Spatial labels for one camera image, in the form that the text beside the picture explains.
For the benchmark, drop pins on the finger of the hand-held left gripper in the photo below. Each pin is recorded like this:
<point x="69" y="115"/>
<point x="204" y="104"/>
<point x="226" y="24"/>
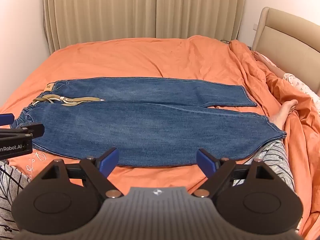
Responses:
<point x="6" y="119"/>
<point x="30" y="130"/>

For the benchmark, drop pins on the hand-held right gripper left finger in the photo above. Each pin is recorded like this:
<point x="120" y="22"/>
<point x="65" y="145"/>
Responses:
<point x="110" y="160"/>

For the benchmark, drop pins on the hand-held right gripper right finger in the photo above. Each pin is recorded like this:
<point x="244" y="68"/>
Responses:
<point x="205" y="160"/>

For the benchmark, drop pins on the blue denim pants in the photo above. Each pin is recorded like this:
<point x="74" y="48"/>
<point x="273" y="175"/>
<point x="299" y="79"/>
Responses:
<point x="150" y="120"/>

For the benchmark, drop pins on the orange duvet cover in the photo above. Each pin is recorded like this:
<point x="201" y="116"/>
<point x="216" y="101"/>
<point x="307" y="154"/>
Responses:
<point x="150" y="57"/>

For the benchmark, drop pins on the beige padded headboard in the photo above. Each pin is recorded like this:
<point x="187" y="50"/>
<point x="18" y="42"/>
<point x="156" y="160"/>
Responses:
<point x="295" y="42"/>

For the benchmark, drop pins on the beige pleated curtain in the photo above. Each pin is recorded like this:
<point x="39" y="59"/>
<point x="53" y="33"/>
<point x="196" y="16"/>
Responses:
<point x="125" y="10"/>

